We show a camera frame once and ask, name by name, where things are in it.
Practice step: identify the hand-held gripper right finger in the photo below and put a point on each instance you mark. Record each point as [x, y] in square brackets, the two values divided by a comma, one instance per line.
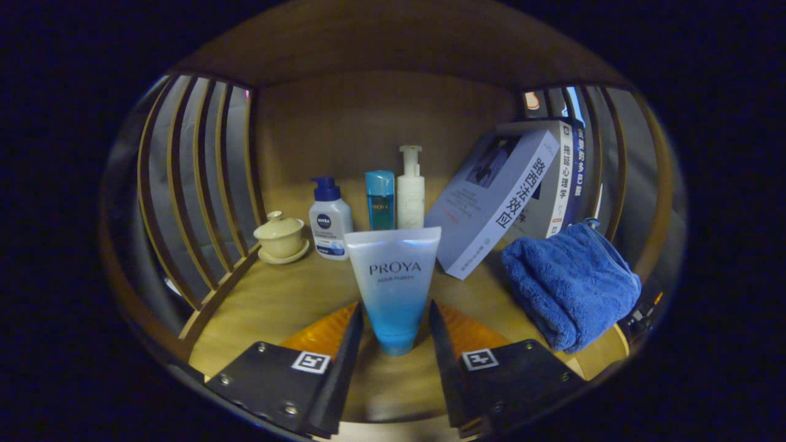
[445, 368]

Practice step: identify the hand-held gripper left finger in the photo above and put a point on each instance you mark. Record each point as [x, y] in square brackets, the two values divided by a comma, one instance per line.
[344, 374]

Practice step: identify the blue white cleanser tube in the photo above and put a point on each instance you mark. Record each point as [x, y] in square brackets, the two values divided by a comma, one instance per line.
[396, 282]

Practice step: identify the wooden countertop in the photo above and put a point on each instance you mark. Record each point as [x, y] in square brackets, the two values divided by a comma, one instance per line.
[295, 301]

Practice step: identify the wooden cabinet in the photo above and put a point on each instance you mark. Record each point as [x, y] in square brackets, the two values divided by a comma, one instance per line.
[381, 123]

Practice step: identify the cream saucer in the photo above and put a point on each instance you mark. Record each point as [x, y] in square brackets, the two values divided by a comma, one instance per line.
[285, 259]

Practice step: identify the white blue-capped lotion bottle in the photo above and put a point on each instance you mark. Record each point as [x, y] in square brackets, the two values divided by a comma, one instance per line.
[330, 224]

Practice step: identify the cream lidded tea cup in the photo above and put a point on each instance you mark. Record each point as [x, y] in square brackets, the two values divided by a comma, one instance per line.
[281, 236]

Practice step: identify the blue towel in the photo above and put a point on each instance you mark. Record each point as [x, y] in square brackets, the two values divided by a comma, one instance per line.
[571, 282]

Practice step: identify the white pump bottle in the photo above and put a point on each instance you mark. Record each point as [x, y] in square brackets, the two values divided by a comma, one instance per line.
[411, 196]

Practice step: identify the teal bottle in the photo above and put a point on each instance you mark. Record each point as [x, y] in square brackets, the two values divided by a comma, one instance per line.
[381, 202]

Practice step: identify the pale blue book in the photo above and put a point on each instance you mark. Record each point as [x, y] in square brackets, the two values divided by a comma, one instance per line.
[491, 196]

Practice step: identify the black device with orange tip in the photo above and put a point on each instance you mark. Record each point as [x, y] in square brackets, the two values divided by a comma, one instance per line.
[638, 316]

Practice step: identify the white-spined book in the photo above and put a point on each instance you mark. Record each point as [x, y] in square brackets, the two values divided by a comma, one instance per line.
[556, 184]

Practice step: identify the dark blue book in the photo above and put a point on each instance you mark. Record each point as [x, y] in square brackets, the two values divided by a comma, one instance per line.
[578, 166]

